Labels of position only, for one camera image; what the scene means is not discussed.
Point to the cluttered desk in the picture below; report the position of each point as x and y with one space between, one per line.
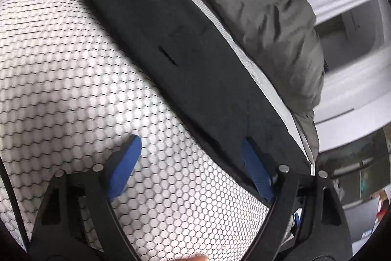
360 187

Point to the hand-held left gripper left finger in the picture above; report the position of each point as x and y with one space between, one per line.
126 163

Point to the black pants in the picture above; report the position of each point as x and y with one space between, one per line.
183 59

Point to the white cabinet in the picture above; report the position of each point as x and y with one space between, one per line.
351 96

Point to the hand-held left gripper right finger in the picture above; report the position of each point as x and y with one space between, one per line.
255 166

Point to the white honeycomb mesh mattress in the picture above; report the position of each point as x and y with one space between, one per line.
61 80

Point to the grey duvet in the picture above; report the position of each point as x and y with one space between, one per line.
259 19

